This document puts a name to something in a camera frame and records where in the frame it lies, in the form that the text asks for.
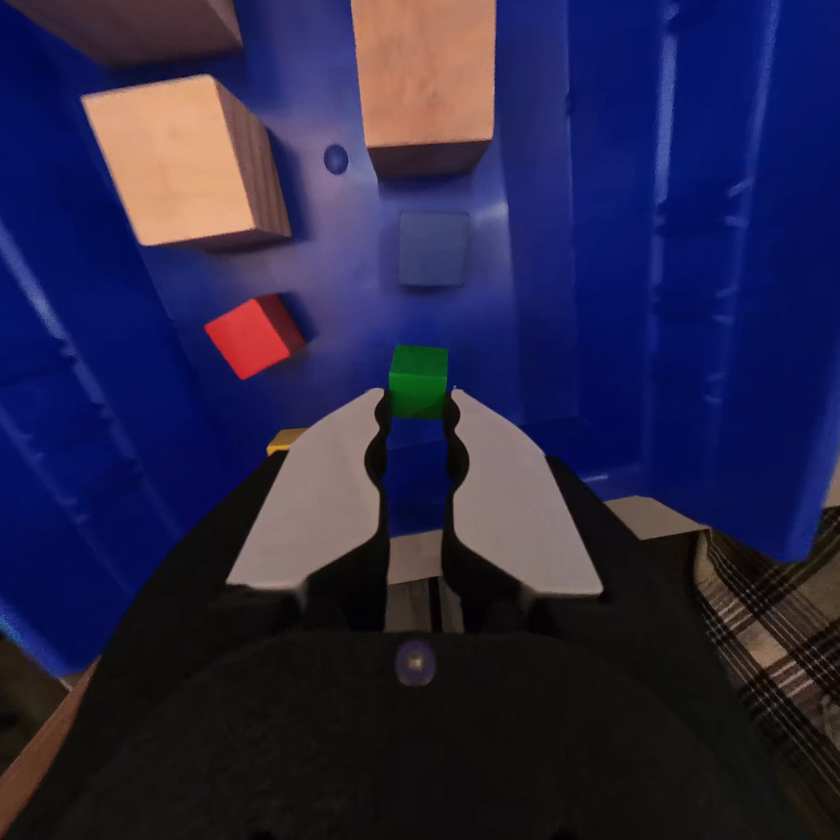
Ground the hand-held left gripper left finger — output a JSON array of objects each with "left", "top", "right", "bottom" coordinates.
[{"left": 225, "top": 387, "right": 389, "bottom": 631}]

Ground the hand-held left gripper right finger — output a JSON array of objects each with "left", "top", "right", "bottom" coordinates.
[{"left": 440, "top": 387, "right": 605, "bottom": 631}]

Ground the green small cube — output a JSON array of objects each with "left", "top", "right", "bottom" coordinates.
[{"left": 388, "top": 346, "right": 450, "bottom": 419}]

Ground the blue plastic bin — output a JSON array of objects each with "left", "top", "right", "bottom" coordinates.
[{"left": 0, "top": 0, "right": 840, "bottom": 677}]

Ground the light wooden cube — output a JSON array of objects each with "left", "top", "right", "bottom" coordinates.
[
  {"left": 80, "top": 73, "right": 293, "bottom": 250},
  {"left": 350, "top": 0, "right": 497, "bottom": 178},
  {"left": 7, "top": 0, "right": 245, "bottom": 68}
]

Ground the red small cube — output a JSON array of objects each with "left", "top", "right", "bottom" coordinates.
[{"left": 203, "top": 293, "right": 307, "bottom": 381}]

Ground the pale blue small cube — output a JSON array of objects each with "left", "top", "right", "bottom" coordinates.
[{"left": 398, "top": 211, "right": 471, "bottom": 287}]

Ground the plaid shirt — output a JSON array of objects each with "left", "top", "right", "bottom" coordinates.
[{"left": 696, "top": 505, "right": 840, "bottom": 821}]

